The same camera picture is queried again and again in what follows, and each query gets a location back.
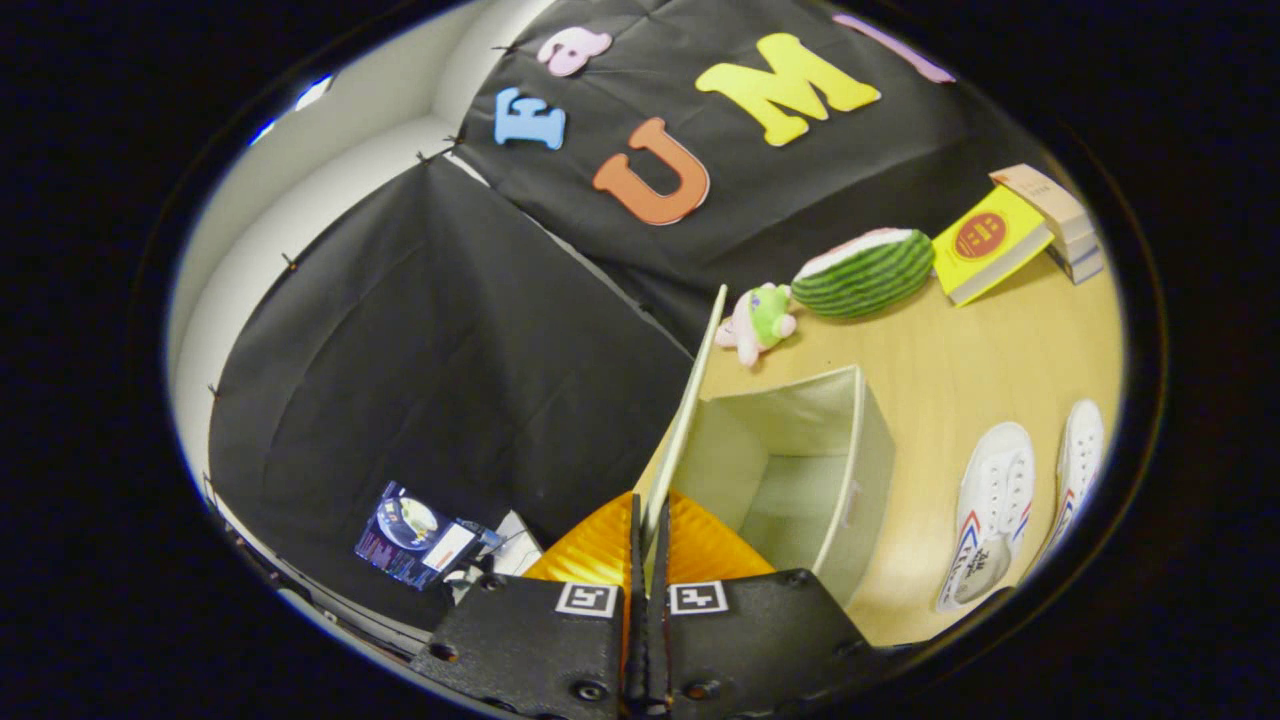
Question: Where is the grey blue book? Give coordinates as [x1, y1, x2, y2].
[1048, 245, 1106, 286]

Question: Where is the pink and green plush toy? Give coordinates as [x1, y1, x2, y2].
[714, 283, 799, 368]

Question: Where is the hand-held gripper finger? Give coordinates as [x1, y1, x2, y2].
[408, 490, 649, 720]
[648, 488, 889, 720]

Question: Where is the watermelon slice plush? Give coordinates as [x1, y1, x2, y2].
[790, 228, 937, 321]

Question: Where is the blue printed packaging box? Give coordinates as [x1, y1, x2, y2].
[354, 481, 501, 592]

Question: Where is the tan cover book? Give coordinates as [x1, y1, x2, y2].
[990, 163, 1093, 241]

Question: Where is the yellow book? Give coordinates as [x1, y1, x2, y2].
[931, 184, 1056, 306]

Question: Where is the white striped canvas shoe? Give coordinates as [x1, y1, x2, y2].
[937, 421, 1037, 614]
[1040, 399, 1107, 561]

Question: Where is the white device with cables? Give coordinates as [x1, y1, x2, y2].
[470, 510, 546, 601]

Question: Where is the black backdrop cloth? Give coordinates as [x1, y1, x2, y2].
[205, 0, 1051, 631]

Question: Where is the beige fabric storage box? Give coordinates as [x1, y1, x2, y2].
[640, 284, 897, 608]

